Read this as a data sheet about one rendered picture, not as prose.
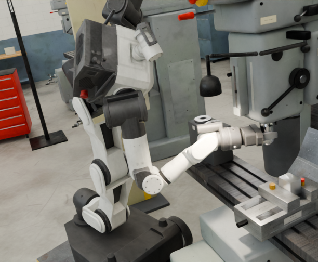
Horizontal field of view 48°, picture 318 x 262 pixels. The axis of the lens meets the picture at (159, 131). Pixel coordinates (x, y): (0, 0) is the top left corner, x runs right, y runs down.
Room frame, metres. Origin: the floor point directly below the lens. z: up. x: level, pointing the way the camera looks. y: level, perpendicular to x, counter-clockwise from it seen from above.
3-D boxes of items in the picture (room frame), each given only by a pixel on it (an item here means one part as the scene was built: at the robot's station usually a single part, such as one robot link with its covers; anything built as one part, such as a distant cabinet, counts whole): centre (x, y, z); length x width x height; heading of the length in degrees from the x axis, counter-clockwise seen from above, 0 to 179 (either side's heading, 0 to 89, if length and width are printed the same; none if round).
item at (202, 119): (1.70, -0.26, 1.05); 0.22 x 0.12 x 0.20; 23
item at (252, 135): (1.25, -0.31, 1.23); 0.13 x 0.12 x 0.10; 179
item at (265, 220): (1.12, -0.42, 1.00); 0.35 x 0.15 x 0.11; 113
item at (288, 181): (1.14, -0.45, 1.06); 0.06 x 0.05 x 0.06; 23
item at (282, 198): (1.11, -0.40, 1.04); 0.15 x 0.06 x 0.04; 23
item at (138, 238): (1.71, 0.35, 0.59); 0.64 x 0.52 x 0.33; 40
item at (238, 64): (1.21, -0.30, 1.45); 0.04 x 0.04 x 0.21; 20
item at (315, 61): (1.31, -0.59, 1.47); 0.24 x 0.19 x 0.26; 20
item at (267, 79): (1.25, -0.41, 1.47); 0.21 x 0.19 x 0.32; 20
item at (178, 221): (1.69, -0.01, 0.50); 0.20 x 0.05 x 0.20; 40
